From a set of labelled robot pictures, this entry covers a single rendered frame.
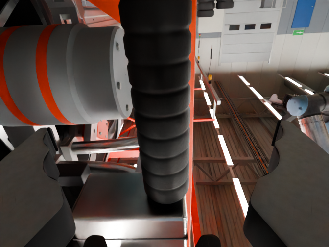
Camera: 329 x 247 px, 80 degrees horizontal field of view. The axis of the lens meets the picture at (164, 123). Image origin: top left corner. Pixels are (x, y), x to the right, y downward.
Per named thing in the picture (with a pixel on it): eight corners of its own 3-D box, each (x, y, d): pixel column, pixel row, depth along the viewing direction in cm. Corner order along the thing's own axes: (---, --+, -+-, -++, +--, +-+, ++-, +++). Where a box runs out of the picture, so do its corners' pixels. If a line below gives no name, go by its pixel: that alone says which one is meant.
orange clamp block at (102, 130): (70, 137, 55) (84, 143, 64) (98, 136, 55) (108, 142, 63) (72, 113, 57) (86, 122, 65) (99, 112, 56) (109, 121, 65)
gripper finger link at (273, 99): (267, 90, 106) (285, 95, 101) (263, 101, 109) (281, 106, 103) (265, 91, 104) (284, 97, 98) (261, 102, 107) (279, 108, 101)
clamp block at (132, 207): (63, 220, 14) (82, 258, 17) (188, 218, 14) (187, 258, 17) (88, 171, 19) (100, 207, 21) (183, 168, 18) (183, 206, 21)
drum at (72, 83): (-102, 35, 20) (-29, 146, 27) (104, 23, 19) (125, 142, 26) (0, 25, 32) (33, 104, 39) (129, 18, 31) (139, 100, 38)
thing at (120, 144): (58, 144, 37) (73, 185, 42) (161, 141, 36) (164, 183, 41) (90, 105, 52) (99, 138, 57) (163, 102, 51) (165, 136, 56)
